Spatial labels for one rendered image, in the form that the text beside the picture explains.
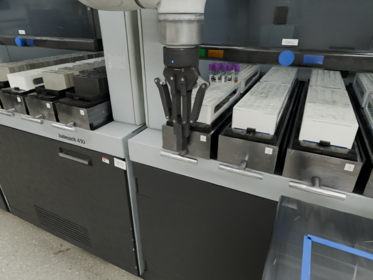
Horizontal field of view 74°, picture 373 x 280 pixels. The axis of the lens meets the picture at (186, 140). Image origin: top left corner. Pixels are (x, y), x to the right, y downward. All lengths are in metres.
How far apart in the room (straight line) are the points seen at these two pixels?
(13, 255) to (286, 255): 1.43
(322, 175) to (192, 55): 0.36
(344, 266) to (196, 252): 0.59
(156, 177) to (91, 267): 0.75
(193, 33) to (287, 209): 0.34
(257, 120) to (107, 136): 0.44
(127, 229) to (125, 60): 0.59
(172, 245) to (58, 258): 0.73
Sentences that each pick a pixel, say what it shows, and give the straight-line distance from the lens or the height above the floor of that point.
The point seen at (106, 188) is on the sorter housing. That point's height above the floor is 0.52.
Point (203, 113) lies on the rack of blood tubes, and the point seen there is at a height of 0.84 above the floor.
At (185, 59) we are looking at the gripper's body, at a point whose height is 0.98.
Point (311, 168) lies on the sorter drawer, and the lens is 0.58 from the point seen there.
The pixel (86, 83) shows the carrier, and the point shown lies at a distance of 0.89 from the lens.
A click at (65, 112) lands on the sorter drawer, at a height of 0.78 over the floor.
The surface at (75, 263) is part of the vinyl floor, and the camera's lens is 1.43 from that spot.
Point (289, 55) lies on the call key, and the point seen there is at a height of 0.99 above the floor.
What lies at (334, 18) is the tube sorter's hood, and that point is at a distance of 0.59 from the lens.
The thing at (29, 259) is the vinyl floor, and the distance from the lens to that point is 1.54.
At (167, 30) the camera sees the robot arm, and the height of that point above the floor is 1.03.
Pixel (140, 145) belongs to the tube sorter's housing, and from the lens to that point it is 0.72.
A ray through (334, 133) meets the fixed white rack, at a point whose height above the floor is 0.84.
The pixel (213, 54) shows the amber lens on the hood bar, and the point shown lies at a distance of 0.61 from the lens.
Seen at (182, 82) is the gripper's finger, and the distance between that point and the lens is 0.53.
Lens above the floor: 1.06
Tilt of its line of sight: 26 degrees down
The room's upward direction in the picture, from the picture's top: straight up
